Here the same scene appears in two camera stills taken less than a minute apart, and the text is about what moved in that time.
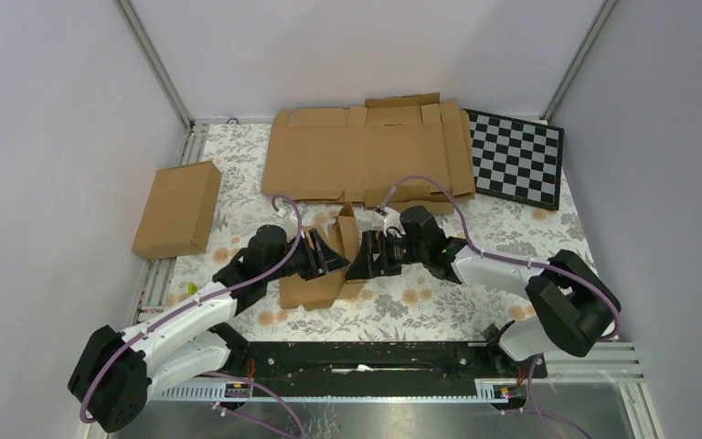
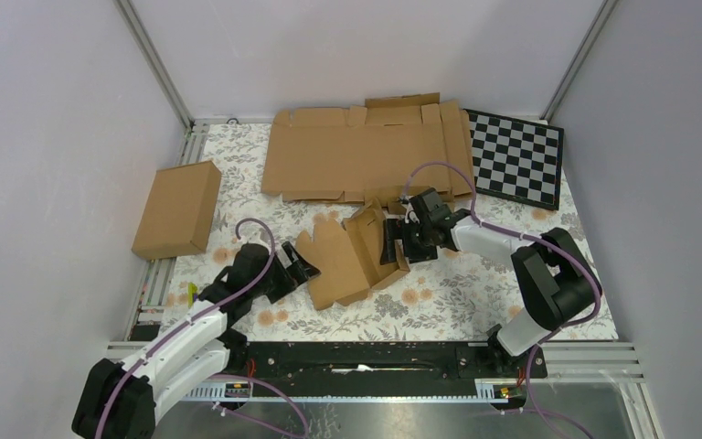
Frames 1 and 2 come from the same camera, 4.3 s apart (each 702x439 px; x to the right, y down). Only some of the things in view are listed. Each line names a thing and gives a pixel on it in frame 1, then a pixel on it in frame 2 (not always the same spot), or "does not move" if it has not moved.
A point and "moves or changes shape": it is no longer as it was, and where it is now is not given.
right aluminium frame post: [605, 9] does not move
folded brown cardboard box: [178, 213] does not move
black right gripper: [364, 267] -> [395, 229]
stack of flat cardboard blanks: [408, 153] does not move
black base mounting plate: [373, 362] does not move
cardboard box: [322, 293] moves or changes shape
